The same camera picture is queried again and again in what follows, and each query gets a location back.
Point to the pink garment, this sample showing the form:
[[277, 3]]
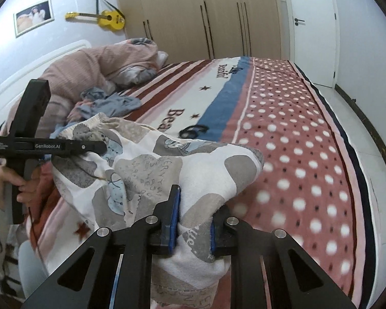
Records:
[[75, 112]]

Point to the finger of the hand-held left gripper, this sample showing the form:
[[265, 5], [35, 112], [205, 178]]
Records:
[[90, 148]]

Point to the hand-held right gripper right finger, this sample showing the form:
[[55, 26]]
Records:
[[212, 238]]

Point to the yellow guitar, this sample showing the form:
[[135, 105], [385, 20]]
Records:
[[111, 19]]

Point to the bear print white pants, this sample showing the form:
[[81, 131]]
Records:
[[141, 167]]

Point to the striped star print blanket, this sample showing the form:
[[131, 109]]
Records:
[[292, 135]]

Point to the beige wardrobe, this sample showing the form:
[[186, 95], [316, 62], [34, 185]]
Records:
[[180, 13]]

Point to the pink ribbed quilt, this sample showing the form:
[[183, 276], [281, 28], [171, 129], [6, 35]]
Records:
[[83, 64]]

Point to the blue-grey garment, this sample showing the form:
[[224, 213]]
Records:
[[122, 104]]

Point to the framed wall photo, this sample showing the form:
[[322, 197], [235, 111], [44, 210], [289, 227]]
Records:
[[33, 16]]

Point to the person's grey trouser leg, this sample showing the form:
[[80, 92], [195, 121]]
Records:
[[32, 264]]

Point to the white door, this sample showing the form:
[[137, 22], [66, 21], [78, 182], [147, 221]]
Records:
[[312, 48]]

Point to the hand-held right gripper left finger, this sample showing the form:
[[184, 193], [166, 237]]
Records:
[[172, 219]]

